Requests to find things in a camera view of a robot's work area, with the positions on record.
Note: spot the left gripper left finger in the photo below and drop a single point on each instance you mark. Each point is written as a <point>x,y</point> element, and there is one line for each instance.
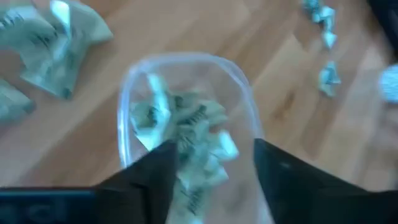
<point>140,193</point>

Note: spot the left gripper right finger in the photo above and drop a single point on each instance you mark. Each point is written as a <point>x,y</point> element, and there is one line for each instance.
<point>298,193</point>

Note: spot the green white sweetener packet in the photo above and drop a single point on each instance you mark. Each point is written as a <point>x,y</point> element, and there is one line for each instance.
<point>205,169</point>
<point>49,77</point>
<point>28,34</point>
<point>329,37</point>
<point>329,79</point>
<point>320,12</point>
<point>194,199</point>
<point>155,112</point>
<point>87,25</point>
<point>225,147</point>
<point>199,115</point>
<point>12,102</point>

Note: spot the clear plastic container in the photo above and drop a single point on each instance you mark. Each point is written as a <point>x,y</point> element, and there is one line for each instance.
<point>217,77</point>

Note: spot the white ceramic mug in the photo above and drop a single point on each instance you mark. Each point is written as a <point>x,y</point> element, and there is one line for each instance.
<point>390,82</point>

